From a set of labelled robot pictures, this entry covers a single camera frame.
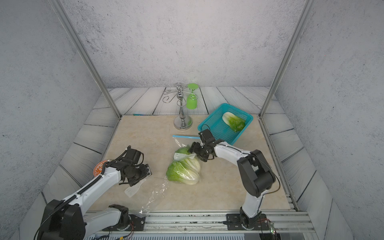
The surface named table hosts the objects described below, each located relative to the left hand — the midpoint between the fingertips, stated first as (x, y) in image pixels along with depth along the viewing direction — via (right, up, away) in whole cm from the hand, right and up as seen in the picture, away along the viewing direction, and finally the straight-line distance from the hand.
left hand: (149, 175), depth 84 cm
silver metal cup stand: (+15, +30, +31) cm, 46 cm away
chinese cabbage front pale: (+24, +6, +2) cm, 25 cm away
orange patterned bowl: (-31, +2, +4) cm, 32 cm away
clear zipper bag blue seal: (+18, +18, +15) cm, 29 cm away
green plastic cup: (+23, +47, +24) cm, 58 cm away
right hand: (+23, +11, +5) cm, 27 cm away
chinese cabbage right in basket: (+53, +30, +19) cm, 64 cm away
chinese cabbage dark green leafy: (+16, +4, -4) cm, 17 cm away
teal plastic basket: (+44, +24, +27) cm, 57 cm away
